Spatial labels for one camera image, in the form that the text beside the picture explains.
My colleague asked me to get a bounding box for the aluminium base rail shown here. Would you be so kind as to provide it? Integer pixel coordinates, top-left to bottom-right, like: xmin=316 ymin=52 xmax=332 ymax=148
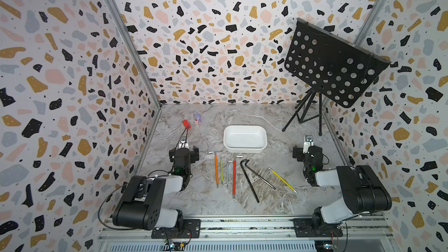
xmin=98 ymin=215 xmax=399 ymax=252

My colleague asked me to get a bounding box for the red sleeved hex key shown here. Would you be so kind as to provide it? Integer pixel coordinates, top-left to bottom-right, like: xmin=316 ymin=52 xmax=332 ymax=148
xmin=232 ymin=155 xmax=243 ymax=199

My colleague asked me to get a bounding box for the black perforated music stand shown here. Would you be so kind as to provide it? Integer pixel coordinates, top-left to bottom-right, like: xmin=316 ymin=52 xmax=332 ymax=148
xmin=284 ymin=19 xmax=390 ymax=123

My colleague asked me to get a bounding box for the thin dark grey hex key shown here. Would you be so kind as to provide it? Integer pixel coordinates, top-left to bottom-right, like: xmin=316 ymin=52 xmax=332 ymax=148
xmin=245 ymin=161 xmax=276 ymax=190

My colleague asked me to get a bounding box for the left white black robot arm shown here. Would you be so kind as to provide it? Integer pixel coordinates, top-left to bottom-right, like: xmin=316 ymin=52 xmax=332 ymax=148
xmin=112 ymin=146 xmax=200 ymax=232

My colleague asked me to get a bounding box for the red tag on left gripper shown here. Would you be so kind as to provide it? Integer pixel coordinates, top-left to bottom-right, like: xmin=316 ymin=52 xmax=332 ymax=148
xmin=183 ymin=120 xmax=191 ymax=130

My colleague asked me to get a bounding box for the white rectangular storage box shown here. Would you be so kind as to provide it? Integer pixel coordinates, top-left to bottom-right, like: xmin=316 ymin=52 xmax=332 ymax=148
xmin=223 ymin=125 xmax=268 ymax=154

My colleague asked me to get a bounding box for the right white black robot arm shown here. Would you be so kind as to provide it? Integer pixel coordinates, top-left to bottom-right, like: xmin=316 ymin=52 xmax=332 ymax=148
xmin=292 ymin=145 xmax=392 ymax=233

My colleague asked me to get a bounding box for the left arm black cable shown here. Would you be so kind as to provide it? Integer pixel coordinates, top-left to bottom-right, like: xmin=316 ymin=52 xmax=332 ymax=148
xmin=97 ymin=169 xmax=172 ymax=232

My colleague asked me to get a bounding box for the small clear purple object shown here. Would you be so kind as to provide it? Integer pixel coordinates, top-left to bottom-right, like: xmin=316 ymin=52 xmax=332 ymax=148
xmin=194 ymin=112 xmax=201 ymax=125

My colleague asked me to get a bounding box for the green sleeved hex key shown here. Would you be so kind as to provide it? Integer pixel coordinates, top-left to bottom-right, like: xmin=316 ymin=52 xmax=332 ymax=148
xmin=220 ymin=158 xmax=224 ymax=185

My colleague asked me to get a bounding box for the yellow sleeved hex key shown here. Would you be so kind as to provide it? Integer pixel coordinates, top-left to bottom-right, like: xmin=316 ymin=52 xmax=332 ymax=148
xmin=268 ymin=168 xmax=298 ymax=194

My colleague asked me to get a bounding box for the orange sleeved hex key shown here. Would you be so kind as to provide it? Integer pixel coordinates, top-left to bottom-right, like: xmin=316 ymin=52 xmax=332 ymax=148
xmin=208 ymin=151 xmax=219 ymax=189

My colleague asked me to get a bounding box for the large black hex key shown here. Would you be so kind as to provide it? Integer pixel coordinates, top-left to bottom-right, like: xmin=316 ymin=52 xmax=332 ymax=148
xmin=240 ymin=159 xmax=260 ymax=203

